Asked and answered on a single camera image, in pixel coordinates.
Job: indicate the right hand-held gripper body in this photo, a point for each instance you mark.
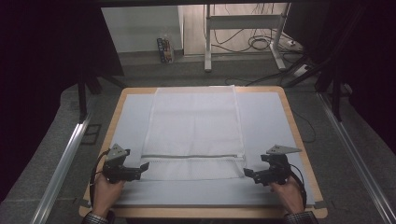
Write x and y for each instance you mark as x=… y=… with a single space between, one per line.
x=277 y=168

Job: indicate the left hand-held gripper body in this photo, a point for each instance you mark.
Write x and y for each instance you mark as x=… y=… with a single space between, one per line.
x=116 y=169

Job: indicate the metal zipper slider white pull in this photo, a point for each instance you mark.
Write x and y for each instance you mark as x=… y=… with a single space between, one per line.
x=241 y=156

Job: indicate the white mesh laundry bag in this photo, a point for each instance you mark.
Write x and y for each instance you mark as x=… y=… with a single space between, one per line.
x=193 y=130

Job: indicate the person's left hand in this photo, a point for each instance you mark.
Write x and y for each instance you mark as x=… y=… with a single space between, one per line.
x=106 y=194

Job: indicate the person's right hand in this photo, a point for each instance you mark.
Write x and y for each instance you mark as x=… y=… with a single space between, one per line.
x=288 y=194

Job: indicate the black floor grille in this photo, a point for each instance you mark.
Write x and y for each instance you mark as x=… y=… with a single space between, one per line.
x=91 y=134

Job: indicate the black metal stand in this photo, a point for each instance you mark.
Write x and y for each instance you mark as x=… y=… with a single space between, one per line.
x=336 y=96
x=82 y=99

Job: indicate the white power strip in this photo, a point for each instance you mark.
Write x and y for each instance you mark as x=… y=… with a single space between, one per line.
x=301 y=70

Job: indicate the pack of bottles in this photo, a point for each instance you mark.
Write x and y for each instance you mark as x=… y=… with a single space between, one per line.
x=165 y=49

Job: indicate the dark curtain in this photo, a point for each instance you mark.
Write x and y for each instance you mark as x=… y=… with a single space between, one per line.
x=46 y=62
x=367 y=62

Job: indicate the aluminium floor rail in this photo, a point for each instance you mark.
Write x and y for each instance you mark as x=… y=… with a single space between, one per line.
x=358 y=161
x=59 y=174

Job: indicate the pale grey wall panel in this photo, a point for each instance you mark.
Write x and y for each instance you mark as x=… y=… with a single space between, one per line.
x=140 y=28

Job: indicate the white metal desk frame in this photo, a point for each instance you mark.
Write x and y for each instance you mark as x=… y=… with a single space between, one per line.
x=243 y=21

